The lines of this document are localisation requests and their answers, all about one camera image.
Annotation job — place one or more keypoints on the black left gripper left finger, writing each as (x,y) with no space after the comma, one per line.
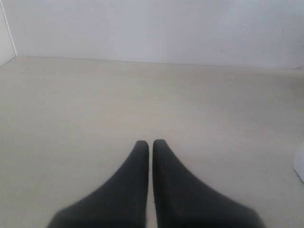
(119,203)

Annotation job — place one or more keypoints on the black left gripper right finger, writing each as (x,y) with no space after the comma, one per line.
(183,201)

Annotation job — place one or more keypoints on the white mannequin head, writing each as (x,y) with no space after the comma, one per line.
(299,162)

